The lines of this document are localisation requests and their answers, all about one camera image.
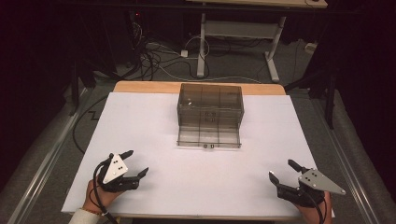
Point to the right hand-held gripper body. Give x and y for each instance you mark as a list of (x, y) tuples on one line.
[(317, 182)]

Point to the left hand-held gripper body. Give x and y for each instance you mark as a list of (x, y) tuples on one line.
[(115, 169)]

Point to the person's right hand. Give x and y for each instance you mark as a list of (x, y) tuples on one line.
[(309, 215)]

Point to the person's left hand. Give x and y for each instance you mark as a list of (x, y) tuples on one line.
[(88, 199)]

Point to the white table mat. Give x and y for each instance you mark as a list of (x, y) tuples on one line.
[(174, 180)]

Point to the black metal stand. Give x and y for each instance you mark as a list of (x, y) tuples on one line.
[(329, 105), (74, 90)]

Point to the clear grey plastic drawer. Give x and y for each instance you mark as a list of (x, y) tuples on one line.
[(208, 137)]

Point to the clear grey plastic drawer cabinet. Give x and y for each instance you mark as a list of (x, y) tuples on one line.
[(199, 95)]

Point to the dark curtain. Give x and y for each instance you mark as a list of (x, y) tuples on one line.
[(31, 62), (367, 77)]

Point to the white power adapter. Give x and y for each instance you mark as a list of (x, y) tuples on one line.
[(184, 53)]

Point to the white-framed desk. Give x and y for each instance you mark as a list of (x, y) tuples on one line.
[(239, 29)]

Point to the metal floor rail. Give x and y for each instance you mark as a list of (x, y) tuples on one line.
[(350, 165), (49, 158)]

